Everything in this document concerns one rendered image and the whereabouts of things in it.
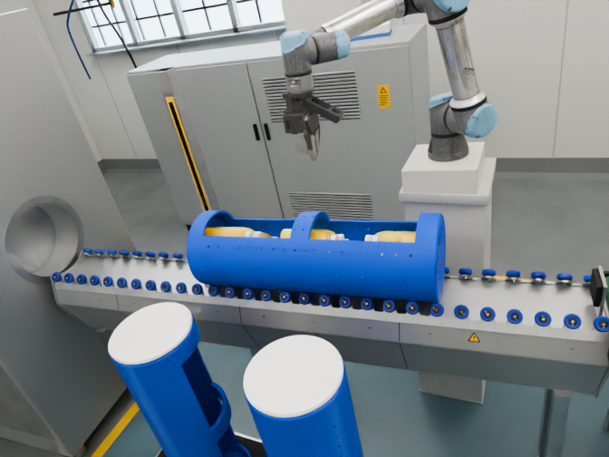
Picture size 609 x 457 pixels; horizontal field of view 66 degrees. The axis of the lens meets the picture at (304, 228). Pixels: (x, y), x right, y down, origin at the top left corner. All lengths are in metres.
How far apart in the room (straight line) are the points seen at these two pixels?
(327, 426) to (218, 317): 0.74
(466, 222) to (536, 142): 2.57
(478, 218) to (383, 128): 1.37
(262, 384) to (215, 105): 2.52
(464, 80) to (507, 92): 2.59
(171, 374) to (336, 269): 0.62
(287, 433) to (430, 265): 0.61
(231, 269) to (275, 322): 0.26
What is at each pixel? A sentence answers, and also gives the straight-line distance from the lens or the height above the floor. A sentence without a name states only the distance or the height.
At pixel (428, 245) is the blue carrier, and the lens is 1.41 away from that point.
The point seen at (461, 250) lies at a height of 0.90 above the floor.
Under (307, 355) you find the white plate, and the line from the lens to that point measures 1.36.
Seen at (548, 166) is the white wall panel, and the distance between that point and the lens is 4.42.
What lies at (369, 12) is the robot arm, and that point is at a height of 1.80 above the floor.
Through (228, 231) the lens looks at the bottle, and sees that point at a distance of 1.71.
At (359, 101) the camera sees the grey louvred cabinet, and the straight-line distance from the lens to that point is 3.02.
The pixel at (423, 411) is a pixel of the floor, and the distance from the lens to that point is 2.50.
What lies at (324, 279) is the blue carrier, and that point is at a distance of 1.51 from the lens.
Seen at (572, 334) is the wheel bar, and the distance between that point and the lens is 1.57.
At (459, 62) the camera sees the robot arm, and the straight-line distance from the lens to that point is 1.60.
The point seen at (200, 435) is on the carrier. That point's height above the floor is 0.64.
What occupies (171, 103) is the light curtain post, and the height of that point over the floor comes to 1.57.
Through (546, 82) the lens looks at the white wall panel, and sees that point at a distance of 4.18.
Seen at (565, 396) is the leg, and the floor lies 0.63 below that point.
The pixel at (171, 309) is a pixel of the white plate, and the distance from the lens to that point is 1.69.
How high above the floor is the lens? 2.01
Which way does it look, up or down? 31 degrees down
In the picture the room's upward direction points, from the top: 12 degrees counter-clockwise
